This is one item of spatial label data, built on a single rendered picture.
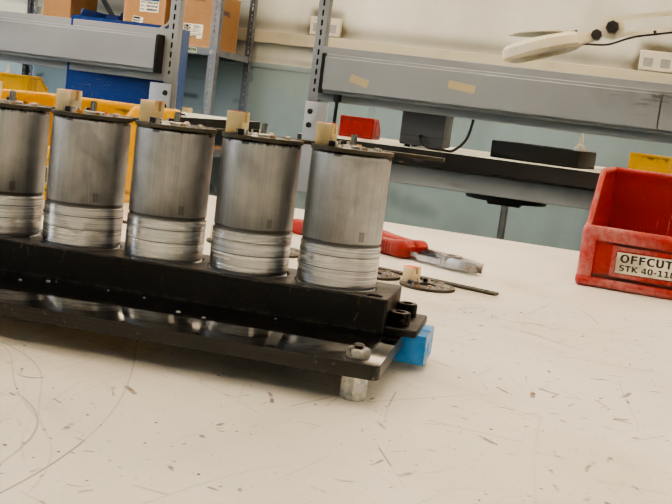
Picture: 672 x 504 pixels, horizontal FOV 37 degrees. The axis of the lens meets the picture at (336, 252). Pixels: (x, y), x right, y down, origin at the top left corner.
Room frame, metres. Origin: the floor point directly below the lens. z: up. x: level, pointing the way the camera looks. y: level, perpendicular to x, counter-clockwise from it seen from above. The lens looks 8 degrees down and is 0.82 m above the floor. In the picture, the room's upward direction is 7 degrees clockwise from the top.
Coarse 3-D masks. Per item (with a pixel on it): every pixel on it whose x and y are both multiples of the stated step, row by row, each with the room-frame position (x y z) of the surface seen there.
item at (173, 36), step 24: (96, 24) 2.81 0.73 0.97; (120, 24) 2.79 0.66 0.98; (168, 48) 2.76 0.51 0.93; (96, 72) 2.81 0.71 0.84; (120, 72) 2.79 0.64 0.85; (144, 72) 2.77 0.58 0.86; (168, 72) 2.76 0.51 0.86; (192, 120) 2.86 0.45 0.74; (216, 120) 3.04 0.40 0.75; (216, 144) 3.39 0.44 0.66
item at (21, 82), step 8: (0, 72) 2.94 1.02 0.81; (0, 80) 2.94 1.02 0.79; (8, 80) 2.94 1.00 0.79; (16, 80) 2.93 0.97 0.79; (24, 80) 2.93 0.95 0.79; (32, 80) 2.95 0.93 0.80; (40, 80) 2.99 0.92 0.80; (8, 88) 2.94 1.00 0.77; (16, 88) 2.93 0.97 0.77; (24, 88) 2.93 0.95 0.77; (32, 88) 2.95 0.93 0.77; (40, 88) 3.00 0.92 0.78
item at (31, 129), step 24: (0, 120) 0.31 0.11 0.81; (24, 120) 0.32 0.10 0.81; (48, 120) 0.33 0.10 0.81; (0, 144) 0.31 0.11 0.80; (24, 144) 0.32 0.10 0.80; (0, 168) 0.31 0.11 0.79; (24, 168) 0.32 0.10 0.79; (0, 192) 0.31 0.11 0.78; (24, 192) 0.32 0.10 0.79; (0, 216) 0.31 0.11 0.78; (24, 216) 0.32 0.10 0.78
